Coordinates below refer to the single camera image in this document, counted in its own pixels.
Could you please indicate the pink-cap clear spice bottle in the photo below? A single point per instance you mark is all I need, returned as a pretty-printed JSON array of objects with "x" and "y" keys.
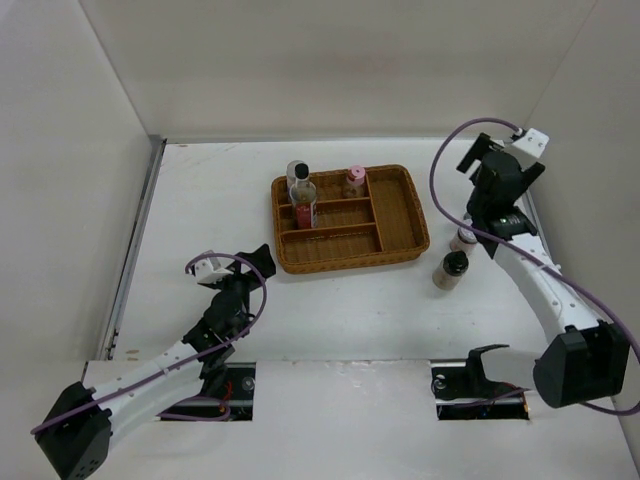
[{"x": 354, "y": 186}]

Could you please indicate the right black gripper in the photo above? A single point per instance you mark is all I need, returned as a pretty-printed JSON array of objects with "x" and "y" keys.
[{"x": 476, "y": 152}]

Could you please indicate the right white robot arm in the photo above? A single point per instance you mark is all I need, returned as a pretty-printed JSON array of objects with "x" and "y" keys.
[{"x": 586, "y": 357}]

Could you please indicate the black-cap small pepper bottle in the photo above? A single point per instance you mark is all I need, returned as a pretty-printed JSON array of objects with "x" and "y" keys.
[{"x": 452, "y": 268}]

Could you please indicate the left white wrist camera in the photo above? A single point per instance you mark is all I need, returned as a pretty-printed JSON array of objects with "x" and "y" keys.
[{"x": 206, "y": 268}]

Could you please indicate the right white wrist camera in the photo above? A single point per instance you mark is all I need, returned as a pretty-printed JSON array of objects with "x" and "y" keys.
[{"x": 529, "y": 142}]

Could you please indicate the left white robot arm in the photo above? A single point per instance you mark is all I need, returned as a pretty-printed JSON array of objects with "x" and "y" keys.
[{"x": 85, "y": 423}]

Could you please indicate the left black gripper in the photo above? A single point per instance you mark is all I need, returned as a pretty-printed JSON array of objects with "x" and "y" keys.
[{"x": 260, "y": 258}]

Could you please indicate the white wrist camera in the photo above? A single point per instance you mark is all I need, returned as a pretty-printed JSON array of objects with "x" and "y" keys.
[
  {"x": 206, "y": 268},
  {"x": 529, "y": 142}
]

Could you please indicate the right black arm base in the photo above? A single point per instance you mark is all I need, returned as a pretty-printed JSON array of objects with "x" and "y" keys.
[{"x": 462, "y": 391}]

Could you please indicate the silver-lid jar with blue label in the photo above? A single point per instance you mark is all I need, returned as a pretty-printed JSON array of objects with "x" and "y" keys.
[{"x": 290, "y": 173}]

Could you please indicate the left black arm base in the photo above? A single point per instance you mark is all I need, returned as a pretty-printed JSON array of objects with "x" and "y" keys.
[{"x": 227, "y": 397}]

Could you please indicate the tall dark vinegar bottle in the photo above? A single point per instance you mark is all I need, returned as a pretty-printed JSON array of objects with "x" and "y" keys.
[{"x": 303, "y": 195}]

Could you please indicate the brown wicker divided basket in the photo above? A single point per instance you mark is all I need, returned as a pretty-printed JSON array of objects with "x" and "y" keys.
[{"x": 385, "y": 226}]

